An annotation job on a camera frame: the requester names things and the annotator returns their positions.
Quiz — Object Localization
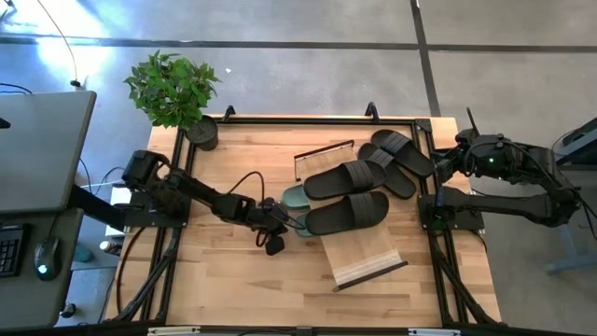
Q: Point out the grey furniture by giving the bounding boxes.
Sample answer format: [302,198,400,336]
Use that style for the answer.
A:
[552,116,597,169]

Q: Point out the thin floor cable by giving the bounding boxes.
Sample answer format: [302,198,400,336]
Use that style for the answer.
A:
[36,0,83,90]

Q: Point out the brown cable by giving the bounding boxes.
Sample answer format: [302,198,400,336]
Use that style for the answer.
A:
[115,226,146,314]

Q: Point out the black computer mouse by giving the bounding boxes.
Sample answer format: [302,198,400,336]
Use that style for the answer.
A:
[34,236,61,281]

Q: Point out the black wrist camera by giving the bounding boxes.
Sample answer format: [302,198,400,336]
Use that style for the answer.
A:
[264,235,286,257]

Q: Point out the black rubber slide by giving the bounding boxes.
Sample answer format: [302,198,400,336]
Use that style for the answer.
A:
[357,142,418,201]
[304,189,391,237]
[302,160,388,202]
[370,129,436,179]

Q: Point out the grey desk surface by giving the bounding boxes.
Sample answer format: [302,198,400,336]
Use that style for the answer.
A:
[0,207,86,330]
[0,91,98,216]

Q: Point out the green rubber slide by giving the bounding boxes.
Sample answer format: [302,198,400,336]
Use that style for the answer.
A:
[281,184,312,210]
[294,213,321,239]

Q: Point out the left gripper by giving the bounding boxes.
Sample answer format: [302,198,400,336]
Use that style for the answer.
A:
[246,198,307,239]

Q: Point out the green leafy plant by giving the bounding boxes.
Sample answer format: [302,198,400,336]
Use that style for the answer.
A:
[123,49,221,132]

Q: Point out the black keyboard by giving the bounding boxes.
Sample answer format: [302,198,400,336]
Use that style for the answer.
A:
[0,222,29,279]

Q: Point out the black plant pot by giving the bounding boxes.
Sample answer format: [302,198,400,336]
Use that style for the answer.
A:
[185,115,220,152]

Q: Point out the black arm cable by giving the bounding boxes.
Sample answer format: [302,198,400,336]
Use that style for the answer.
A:
[226,170,267,206]

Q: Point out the pale blue table leg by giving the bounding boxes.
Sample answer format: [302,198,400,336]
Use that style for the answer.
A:
[545,223,597,276]

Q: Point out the black aluminium table frame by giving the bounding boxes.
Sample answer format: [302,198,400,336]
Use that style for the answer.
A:
[104,101,504,328]

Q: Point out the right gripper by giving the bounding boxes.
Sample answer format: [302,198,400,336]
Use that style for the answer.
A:
[433,129,512,185]

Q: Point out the wooden shelf with black frame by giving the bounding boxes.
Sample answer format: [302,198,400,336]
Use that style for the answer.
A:
[293,138,410,293]

